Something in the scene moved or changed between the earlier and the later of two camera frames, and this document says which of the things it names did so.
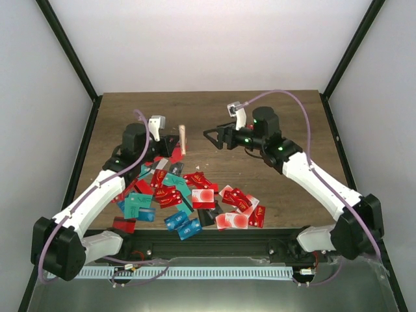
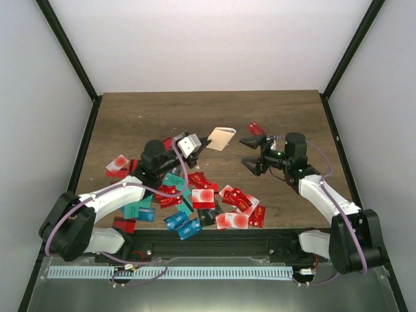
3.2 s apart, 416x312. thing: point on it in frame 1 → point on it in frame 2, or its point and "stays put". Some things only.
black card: x=207 y=217 stays put
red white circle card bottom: x=232 y=220 stays put
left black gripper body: x=166 y=152 → x=193 y=159
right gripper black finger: x=219 y=144 → x=253 y=164
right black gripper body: x=230 y=131 → x=265 y=164
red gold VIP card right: x=236 y=197 stays put
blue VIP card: x=189 y=229 stays put
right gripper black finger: x=227 y=125 → x=253 y=142
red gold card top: x=197 y=180 stays put
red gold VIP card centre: x=168 y=196 stays put
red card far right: x=257 y=218 stays put
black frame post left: x=75 y=59 stays put
